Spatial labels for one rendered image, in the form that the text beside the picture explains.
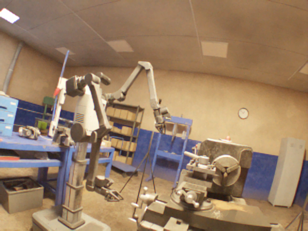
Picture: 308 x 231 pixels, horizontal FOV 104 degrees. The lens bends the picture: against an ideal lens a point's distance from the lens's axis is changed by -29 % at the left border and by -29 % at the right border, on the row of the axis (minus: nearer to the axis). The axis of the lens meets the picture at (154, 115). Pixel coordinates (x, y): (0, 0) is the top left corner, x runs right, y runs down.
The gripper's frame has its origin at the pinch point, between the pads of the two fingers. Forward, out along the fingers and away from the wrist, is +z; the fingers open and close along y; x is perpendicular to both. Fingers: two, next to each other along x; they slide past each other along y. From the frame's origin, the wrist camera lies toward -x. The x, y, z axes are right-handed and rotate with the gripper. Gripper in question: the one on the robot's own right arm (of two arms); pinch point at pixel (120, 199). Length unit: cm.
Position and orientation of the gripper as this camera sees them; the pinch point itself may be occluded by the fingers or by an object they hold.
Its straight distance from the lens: 115.1
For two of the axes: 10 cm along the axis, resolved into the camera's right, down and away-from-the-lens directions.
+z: 9.2, 1.7, -3.6
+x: -2.5, 9.5, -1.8
